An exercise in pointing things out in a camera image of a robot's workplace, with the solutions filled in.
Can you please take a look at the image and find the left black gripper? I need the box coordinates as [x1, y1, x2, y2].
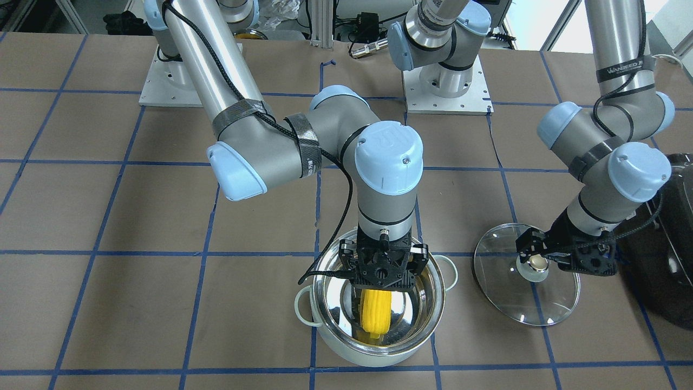
[515, 209, 617, 277]

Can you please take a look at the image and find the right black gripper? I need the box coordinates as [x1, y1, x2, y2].
[338, 230, 430, 291]

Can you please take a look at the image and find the glass pot lid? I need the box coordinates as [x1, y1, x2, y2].
[472, 224, 581, 327]

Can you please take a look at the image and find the yellow plastic corn cob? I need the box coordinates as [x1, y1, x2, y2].
[361, 289, 392, 339]

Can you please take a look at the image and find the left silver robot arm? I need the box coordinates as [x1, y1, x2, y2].
[387, 1, 675, 276]

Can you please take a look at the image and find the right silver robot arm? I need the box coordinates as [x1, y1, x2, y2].
[144, 1, 429, 291]

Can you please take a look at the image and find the pale green cooking pot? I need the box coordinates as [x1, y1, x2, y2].
[294, 229, 458, 367]

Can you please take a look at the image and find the dark grey rice cooker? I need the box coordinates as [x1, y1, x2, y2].
[616, 153, 692, 330]

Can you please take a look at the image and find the silver metal connector plug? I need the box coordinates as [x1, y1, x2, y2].
[349, 38, 388, 59]

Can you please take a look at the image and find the black power adapter box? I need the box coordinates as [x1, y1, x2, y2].
[355, 12, 380, 35]

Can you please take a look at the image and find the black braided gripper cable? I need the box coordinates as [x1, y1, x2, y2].
[547, 0, 666, 255]

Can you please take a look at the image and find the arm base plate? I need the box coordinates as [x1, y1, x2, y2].
[402, 57, 494, 115]
[139, 46, 203, 108]

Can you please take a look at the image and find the aluminium frame post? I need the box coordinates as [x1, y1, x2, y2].
[307, 0, 335, 51]

